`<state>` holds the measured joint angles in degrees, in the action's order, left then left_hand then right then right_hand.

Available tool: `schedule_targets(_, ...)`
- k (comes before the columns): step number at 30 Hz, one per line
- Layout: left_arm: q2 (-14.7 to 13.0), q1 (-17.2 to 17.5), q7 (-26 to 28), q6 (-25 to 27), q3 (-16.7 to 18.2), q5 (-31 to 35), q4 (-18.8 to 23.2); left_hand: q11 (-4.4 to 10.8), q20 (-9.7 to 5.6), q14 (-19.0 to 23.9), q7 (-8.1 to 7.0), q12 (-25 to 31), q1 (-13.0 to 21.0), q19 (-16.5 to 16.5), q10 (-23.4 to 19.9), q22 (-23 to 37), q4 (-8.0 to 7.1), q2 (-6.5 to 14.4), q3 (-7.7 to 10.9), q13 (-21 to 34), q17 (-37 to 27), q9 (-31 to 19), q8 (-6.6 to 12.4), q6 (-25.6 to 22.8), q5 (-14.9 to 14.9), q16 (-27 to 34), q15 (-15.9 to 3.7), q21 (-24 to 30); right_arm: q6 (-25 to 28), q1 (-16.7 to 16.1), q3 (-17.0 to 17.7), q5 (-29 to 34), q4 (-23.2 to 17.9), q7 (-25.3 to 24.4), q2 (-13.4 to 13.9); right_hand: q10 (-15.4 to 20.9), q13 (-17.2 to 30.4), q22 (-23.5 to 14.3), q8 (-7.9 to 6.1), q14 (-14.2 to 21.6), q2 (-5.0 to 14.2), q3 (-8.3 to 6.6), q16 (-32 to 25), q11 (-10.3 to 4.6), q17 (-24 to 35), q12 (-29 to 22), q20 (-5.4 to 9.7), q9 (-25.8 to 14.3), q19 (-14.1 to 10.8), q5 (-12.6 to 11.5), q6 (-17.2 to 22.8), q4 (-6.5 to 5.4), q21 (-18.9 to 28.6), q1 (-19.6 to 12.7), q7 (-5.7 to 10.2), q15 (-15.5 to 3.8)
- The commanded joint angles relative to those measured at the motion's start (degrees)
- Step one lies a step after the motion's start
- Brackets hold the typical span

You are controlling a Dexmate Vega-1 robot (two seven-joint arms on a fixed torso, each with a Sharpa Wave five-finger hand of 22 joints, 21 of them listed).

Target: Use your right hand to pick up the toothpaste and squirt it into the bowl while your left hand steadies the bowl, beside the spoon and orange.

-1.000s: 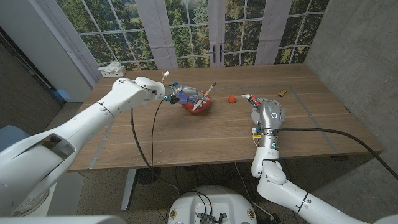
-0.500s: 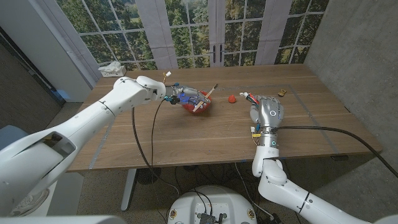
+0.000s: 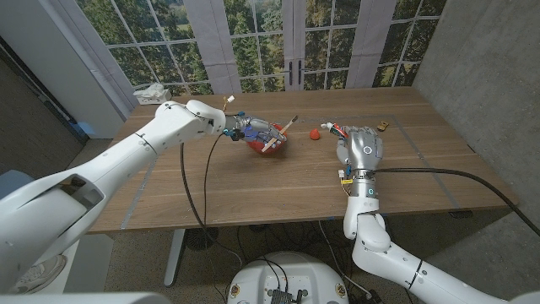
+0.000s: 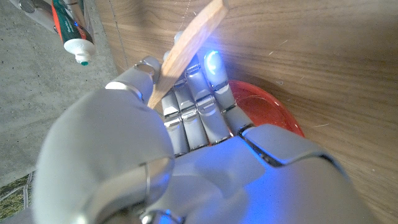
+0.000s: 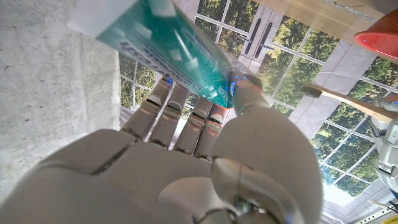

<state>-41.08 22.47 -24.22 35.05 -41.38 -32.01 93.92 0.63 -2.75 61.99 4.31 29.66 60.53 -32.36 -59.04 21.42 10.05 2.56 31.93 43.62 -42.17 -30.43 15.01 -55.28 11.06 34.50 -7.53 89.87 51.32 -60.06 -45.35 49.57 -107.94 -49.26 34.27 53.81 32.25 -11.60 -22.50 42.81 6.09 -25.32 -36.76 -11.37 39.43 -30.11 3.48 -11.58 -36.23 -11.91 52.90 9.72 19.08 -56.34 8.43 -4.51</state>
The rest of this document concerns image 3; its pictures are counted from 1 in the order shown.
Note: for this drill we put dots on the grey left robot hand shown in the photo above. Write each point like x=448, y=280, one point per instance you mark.
x=257, y=128

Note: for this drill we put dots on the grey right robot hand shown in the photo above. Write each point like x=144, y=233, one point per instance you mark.
x=363, y=148

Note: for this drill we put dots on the red bowl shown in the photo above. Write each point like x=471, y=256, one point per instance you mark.
x=261, y=148

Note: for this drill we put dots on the wooden toothbrush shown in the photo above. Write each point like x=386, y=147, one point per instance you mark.
x=291, y=122

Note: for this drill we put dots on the toothpaste tube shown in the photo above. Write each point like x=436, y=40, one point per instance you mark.
x=333, y=127

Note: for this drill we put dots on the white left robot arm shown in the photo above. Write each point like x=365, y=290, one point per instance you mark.
x=126, y=156

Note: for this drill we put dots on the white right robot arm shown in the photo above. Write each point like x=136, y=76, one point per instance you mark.
x=371, y=236

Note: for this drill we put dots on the small yellow toy car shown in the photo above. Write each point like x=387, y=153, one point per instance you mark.
x=383, y=126

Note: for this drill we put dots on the red toy strawberry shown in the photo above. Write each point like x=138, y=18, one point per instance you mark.
x=314, y=134

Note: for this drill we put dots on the printed window backdrop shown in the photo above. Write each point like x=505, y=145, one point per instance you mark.
x=253, y=50

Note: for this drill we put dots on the white power strip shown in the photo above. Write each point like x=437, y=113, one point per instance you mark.
x=156, y=100

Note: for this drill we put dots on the crumpled white tissue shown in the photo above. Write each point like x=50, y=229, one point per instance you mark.
x=152, y=90

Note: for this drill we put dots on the round black fan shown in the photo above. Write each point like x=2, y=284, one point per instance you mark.
x=201, y=238

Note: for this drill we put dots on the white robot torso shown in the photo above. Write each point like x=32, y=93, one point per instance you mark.
x=287, y=274

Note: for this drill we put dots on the white table leg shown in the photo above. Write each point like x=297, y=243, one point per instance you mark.
x=173, y=257

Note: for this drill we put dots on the blue bin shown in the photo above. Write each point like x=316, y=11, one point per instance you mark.
x=12, y=183

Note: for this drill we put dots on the white sneaker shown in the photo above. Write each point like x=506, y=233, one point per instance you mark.
x=38, y=274

